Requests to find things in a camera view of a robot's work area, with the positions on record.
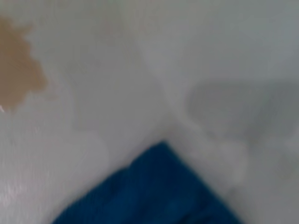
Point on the brown water stain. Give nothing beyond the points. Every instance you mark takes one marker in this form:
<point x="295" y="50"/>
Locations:
<point x="16" y="65"/>

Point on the blue rag with black trim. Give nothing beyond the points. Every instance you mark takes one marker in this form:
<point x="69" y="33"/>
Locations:
<point x="154" y="191"/>

